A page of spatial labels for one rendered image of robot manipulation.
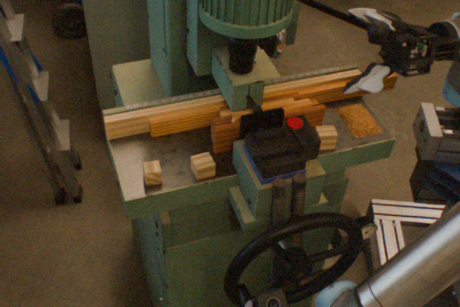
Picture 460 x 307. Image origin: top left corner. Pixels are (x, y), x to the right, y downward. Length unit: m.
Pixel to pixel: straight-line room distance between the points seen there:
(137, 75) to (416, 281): 0.98
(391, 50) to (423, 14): 2.61
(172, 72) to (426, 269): 0.78
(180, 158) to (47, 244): 1.12
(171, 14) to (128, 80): 0.32
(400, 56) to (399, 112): 1.79
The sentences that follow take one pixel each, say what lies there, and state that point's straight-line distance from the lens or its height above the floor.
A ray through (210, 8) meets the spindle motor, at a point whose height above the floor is 1.21.
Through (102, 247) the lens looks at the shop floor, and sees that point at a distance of 2.09.
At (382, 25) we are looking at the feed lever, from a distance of 0.89.
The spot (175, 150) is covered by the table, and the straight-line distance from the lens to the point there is 1.13.
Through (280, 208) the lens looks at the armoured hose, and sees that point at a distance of 1.02.
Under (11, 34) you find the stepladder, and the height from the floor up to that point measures 0.75.
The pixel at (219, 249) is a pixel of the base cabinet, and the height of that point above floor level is 0.66.
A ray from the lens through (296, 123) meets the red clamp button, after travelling 1.02.
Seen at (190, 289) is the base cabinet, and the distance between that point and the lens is 1.37.
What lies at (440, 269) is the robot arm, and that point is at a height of 1.12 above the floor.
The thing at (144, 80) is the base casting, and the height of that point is 0.80.
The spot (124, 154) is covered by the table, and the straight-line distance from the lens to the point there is 1.13.
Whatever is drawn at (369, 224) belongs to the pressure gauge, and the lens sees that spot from 1.33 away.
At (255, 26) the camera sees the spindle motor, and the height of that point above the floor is 1.19.
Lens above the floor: 1.70
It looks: 44 degrees down
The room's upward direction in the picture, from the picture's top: 3 degrees clockwise
